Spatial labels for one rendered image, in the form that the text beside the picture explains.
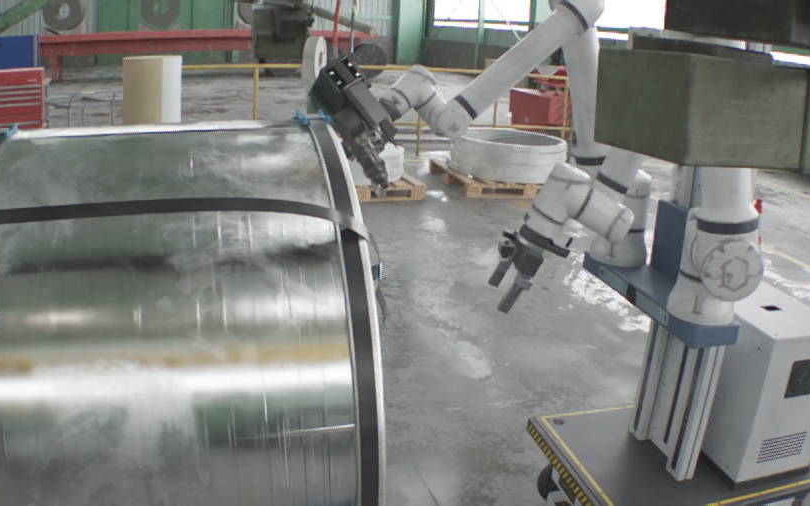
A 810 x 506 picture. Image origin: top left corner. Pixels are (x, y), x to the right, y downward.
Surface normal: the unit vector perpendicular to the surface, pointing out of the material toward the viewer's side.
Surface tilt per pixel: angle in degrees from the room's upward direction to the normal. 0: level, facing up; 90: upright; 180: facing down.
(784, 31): 90
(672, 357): 90
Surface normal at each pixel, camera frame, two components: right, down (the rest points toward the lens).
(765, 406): 0.23, 0.31
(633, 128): -0.95, 0.05
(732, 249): -0.19, 0.35
